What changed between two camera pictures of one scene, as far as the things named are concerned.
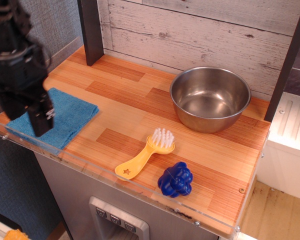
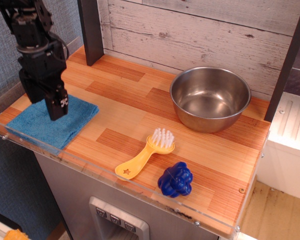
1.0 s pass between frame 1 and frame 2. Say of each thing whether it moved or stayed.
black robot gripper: moved
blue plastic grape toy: stayed
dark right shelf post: stayed
